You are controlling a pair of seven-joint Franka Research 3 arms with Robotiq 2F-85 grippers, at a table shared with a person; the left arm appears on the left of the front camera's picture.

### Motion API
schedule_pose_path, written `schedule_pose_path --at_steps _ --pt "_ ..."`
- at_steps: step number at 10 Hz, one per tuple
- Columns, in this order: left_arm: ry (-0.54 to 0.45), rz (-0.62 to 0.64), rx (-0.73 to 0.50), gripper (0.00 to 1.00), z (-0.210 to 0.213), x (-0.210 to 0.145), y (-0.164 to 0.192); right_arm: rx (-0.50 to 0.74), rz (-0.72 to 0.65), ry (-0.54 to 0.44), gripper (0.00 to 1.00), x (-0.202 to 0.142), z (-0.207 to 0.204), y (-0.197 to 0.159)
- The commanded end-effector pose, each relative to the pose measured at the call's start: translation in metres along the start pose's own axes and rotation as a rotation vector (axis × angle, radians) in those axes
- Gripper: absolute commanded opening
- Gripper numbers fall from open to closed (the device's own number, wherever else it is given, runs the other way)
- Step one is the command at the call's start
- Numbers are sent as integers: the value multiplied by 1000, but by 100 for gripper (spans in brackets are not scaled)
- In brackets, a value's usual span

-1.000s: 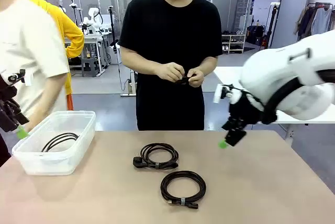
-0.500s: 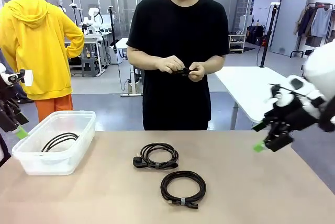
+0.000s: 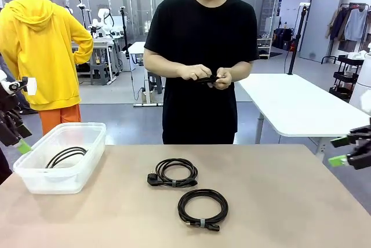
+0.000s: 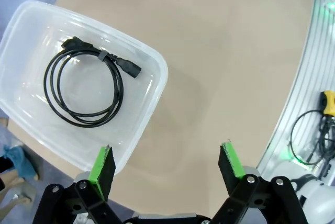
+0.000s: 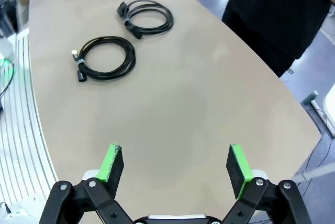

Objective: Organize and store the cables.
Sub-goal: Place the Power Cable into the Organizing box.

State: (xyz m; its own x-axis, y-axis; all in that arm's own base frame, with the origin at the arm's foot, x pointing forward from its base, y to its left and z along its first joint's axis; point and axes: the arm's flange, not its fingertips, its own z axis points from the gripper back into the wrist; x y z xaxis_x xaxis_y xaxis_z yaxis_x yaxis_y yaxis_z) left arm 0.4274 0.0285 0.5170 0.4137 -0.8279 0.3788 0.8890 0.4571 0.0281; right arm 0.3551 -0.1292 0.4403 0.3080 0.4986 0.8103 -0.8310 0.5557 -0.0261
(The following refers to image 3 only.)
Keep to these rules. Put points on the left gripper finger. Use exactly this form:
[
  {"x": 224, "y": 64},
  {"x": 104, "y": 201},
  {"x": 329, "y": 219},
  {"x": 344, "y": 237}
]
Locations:
[
  {"x": 11, "y": 139},
  {"x": 23, "y": 132}
]

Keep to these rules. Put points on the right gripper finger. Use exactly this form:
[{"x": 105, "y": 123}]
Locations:
[
  {"x": 340, "y": 141},
  {"x": 339, "y": 161}
]

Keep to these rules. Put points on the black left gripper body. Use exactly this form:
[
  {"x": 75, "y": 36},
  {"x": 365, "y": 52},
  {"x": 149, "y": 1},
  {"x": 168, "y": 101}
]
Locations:
[{"x": 7, "y": 106}]

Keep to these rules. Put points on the person's right forearm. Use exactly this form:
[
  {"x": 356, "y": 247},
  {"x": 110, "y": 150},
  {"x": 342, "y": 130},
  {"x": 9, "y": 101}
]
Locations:
[{"x": 162, "y": 69}]

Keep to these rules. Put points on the person's left forearm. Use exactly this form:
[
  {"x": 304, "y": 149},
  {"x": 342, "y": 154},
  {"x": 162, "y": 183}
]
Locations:
[{"x": 240, "y": 71}]

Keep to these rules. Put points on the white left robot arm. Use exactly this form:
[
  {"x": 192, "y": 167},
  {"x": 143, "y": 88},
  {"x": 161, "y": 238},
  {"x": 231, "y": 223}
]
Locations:
[{"x": 2, "y": 77}]

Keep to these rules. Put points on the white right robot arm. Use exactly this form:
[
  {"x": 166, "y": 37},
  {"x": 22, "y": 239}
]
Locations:
[{"x": 362, "y": 71}]

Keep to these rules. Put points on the person's left hand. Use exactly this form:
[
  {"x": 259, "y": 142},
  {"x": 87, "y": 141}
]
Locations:
[{"x": 226, "y": 78}]

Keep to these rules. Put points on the person's right hand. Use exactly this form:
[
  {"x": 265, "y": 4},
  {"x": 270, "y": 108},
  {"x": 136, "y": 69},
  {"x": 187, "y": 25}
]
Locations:
[{"x": 192, "y": 72}]

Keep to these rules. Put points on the orange trousers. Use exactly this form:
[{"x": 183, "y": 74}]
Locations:
[{"x": 58, "y": 119}]

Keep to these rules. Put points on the clear plastic storage bin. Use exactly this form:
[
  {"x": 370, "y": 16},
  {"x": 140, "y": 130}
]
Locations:
[{"x": 58, "y": 181}]

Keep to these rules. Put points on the yellow hoodie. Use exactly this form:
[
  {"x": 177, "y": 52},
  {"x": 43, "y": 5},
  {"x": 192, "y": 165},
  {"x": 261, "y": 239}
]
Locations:
[{"x": 43, "y": 56}]

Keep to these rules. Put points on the black trolley cart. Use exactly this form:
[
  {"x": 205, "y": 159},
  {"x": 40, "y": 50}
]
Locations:
[{"x": 346, "y": 77}]

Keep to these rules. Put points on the white rectangular table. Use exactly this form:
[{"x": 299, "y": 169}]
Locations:
[{"x": 290, "y": 100}]

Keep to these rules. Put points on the grey plastic stool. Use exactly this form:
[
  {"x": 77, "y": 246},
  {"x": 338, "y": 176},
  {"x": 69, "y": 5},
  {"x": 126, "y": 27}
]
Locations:
[{"x": 100, "y": 71}]

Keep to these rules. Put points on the white lab workbench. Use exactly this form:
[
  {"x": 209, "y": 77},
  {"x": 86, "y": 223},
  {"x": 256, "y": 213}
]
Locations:
[{"x": 101, "y": 42}]

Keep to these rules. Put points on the clothes rack with garments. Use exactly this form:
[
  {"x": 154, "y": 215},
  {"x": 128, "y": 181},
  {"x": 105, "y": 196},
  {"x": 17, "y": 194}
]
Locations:
[{"x": 355, "y": 25}]

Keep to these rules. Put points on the black bags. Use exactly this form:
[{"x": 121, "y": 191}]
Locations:
[{"x": 279, "y": 38}]

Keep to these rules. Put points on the grey partition panel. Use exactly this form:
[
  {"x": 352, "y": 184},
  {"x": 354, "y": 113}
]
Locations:
[{"x": 321, "y": 22}]

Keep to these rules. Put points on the white shoe rack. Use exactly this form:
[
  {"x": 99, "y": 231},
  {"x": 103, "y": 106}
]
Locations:
[{"x": 265, "y": 46}]

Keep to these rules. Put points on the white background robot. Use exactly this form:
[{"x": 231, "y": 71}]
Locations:
[{"x": 103, "y": 14}]

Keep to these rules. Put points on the white background desk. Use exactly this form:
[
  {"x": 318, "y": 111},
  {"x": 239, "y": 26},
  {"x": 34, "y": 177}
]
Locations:
[{"x": 137, "y": 46}]

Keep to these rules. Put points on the person's black T-shirt torso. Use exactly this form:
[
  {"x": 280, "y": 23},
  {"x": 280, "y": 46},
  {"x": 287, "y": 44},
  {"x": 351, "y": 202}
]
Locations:
[{"x": 200, "y": 42}]

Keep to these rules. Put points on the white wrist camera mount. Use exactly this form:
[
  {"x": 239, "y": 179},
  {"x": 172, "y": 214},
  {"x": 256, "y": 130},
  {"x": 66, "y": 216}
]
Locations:
[{"x": 32, "y": 85}]

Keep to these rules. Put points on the black tripod pole with camera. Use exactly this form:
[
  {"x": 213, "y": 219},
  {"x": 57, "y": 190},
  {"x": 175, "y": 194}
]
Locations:
[{"x": 296, "y": 42}]

